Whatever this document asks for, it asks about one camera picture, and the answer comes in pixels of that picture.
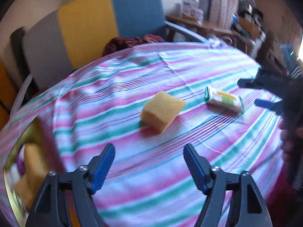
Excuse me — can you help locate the green white cracker packet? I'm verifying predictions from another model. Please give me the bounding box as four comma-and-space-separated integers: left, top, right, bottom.
205, 86, 245, 114

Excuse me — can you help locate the white carton box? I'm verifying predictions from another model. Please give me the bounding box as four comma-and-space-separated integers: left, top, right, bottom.
181, 0, 204, 17

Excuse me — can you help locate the wooden side table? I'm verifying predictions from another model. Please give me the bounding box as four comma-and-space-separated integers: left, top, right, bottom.
166, 15, 235, 43

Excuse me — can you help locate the striped tablecloth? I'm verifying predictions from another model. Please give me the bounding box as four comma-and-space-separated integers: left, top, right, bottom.
0, 41, 288, 227

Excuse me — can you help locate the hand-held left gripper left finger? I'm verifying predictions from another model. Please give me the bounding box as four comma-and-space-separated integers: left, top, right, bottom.
25, 144, 116, 227

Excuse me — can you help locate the person's right hand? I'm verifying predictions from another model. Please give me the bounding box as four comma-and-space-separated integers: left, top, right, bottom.
280, 127, 303, 169

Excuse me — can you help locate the pink patterned curtain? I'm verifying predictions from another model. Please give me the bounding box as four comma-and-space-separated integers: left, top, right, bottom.
207, 0, 238, 29

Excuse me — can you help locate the grey yellow blue sofa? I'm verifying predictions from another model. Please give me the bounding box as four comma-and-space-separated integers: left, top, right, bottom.
22, 0, 206, 90

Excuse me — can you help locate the golden metal tin box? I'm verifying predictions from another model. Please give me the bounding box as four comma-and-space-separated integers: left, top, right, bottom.
2, 117, 64, 227

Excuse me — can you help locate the person's red clothing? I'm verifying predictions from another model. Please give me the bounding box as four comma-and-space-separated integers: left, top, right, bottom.
260, 170, 294, 218

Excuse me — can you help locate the maroon cloth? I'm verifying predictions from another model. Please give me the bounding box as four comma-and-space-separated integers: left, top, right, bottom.
102, 33, 165, 57

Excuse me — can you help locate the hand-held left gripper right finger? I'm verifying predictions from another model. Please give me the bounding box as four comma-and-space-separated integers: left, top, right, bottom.
184, 144, 273, 227

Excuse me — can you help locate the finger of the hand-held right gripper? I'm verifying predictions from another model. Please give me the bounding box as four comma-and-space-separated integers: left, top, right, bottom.
237, 69, 286, 91
254, 99, 285, 114

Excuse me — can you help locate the wooden wardrobe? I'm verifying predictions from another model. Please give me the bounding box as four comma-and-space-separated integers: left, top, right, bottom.
0, 59, 18, 116

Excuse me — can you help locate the black stereo system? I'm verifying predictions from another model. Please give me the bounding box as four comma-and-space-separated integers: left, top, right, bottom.
237, 0, 266, 40

